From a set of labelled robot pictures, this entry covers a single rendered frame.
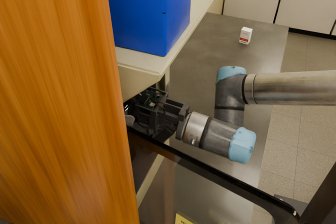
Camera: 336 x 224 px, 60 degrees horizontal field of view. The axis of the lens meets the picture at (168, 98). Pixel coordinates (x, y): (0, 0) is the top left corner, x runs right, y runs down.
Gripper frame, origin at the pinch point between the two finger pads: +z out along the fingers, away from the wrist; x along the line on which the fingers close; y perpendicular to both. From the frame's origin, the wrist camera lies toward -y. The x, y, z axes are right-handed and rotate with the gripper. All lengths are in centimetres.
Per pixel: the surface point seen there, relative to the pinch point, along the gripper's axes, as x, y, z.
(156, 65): 16.6, 30.2, -18.8
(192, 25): 4.8, 30.3, -19.6
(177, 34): 10.2, 31.4, -19.1
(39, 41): 26.0, 36.7, -10.6
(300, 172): -98, -117, -83
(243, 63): -73, -27, -26
